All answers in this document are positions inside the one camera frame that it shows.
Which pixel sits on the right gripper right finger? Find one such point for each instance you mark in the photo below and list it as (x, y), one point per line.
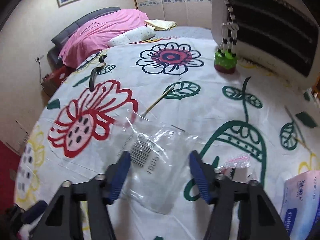
(258, 218)

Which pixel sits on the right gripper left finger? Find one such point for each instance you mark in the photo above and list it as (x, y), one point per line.
(62, 218)

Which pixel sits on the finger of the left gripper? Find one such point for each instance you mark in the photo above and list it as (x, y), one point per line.
(34, 212)

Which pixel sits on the clear zip bag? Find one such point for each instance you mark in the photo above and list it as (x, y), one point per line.
(159, 155)

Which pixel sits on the small pink zip bag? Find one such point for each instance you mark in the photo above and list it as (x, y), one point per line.
(238, 161)

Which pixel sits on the blue tissue pack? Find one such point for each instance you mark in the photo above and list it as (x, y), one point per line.
(300, 207)

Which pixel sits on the red box by bed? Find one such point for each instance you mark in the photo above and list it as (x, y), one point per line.
(51, 82)

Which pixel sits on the single cotton swab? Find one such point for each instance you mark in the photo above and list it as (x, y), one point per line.
(157, 101)

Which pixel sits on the zebra toy on green base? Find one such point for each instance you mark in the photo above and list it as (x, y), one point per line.
(225, 59)

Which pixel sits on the grey headboard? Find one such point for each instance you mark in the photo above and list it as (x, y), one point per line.
(60, 39)

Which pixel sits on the black clip on bed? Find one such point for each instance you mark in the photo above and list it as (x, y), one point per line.
(95, 71)

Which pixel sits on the pink blanket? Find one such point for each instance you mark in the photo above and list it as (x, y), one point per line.
(95, 35)

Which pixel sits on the white electric heater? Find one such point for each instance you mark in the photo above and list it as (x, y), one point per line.
(281, 35)

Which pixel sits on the white dotted pillow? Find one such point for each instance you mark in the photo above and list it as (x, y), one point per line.
(135, 35)

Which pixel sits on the folded cream towel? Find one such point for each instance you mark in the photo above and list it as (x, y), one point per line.
(160, 25)

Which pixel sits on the white wardrobe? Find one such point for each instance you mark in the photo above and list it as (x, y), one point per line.
(192, 13)

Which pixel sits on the wall socket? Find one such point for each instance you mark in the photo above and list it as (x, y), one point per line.
(37, 59)

